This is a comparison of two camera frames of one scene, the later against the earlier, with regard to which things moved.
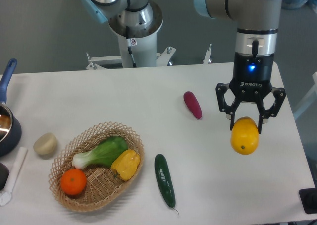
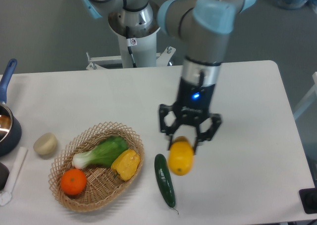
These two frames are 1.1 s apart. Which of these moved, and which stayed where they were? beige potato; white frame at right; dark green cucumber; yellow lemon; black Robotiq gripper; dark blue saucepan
Moved: yellow lemon; black Robotiq gripper
Stayed: dark blue saucepan; white frame at right; beige potato; dark green cucumber
